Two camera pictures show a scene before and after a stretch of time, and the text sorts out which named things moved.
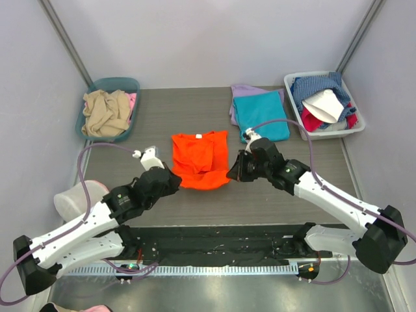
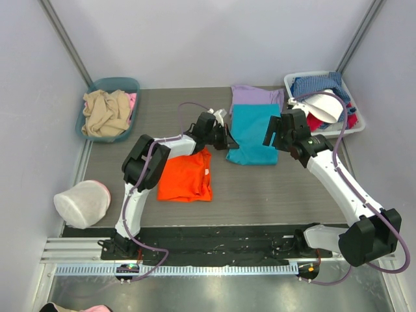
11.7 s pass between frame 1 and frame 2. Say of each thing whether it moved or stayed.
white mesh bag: stayed
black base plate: stayed
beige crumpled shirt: stayed
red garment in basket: stayed
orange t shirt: moved
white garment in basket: stayed
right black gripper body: moved
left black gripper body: moved
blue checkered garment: stayed
